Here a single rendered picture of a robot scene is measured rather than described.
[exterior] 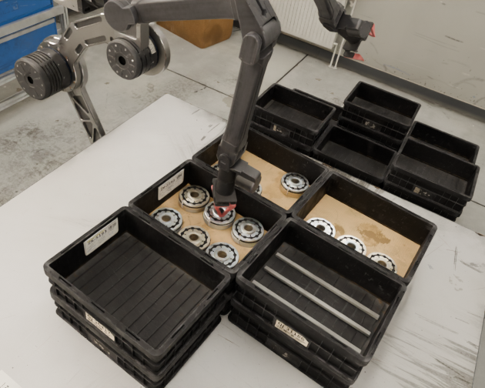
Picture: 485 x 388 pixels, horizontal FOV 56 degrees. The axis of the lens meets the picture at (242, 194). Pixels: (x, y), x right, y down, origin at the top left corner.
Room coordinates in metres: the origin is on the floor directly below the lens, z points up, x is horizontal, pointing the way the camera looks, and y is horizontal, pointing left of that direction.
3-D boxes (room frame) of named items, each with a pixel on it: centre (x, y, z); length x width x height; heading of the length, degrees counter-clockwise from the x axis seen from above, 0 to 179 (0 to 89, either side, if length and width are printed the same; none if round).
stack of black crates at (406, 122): (2.41, -0.71, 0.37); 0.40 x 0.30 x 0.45; 68
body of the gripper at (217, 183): (1.02, 0.06, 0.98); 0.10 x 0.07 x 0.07; 17
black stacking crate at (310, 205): (1.05, -0.40, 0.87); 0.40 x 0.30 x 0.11; 63
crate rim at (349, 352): (0.78, -0.27, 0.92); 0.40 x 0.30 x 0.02; 63
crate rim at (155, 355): (0.69, 0.23, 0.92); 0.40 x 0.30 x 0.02; 63
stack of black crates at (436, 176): (1.89, -0.93, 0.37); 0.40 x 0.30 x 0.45; 68
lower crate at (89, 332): (0.69, 0.23, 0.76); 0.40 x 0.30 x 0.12; 63
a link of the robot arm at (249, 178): (1.01, 0.02, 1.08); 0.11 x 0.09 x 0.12; 69
